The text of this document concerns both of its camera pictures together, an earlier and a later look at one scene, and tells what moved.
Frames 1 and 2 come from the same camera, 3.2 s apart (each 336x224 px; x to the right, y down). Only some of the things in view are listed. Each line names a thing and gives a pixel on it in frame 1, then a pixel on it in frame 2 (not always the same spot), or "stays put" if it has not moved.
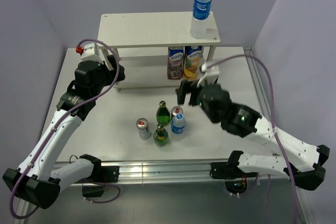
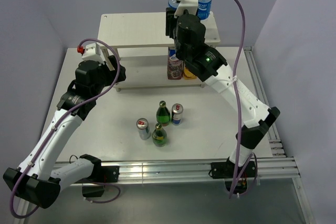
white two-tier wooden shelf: [140, 41] stays put
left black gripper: [103, 67] stays put
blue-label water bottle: [201, 9] stays put
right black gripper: [185, 87] -> [170, 21]
